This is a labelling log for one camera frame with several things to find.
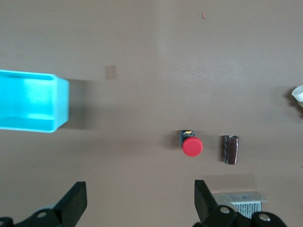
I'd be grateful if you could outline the dark brown cylindrical capacitor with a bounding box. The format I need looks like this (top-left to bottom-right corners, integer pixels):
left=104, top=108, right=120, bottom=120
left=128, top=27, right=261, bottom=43
left=220, top=134, right=240, bottom=166

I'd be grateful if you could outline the metal mesh power supply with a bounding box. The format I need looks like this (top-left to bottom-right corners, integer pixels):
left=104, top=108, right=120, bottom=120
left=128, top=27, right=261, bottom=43
left=212, top=192, right=268, bottom=219

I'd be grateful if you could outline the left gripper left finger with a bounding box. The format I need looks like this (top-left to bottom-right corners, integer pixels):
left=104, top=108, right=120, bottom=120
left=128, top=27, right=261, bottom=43
left=0, top=181, right=88, bottom=227

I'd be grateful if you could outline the red push button black base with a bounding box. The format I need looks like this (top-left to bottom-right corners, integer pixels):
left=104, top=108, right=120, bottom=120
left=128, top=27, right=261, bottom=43
left=178, top=129, right=204, bottom=157

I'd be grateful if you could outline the beige tape patch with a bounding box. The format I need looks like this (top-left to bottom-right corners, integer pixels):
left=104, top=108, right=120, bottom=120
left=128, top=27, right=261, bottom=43
left=105, top=65, right=118, bottom=80

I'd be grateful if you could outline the blue plastic box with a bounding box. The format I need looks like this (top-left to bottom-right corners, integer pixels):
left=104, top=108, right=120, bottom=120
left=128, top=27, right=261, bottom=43
left=0, top=69, right=71, bottom=134

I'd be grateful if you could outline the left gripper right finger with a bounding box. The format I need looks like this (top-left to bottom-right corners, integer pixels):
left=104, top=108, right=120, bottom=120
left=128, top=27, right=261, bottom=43
left=193, top=179, right=287, bottom=227

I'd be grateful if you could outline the brass fitting with white caps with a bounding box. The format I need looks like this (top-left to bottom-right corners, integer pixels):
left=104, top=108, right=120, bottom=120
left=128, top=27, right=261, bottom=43
left=291, top=85, right=303, bottom=119

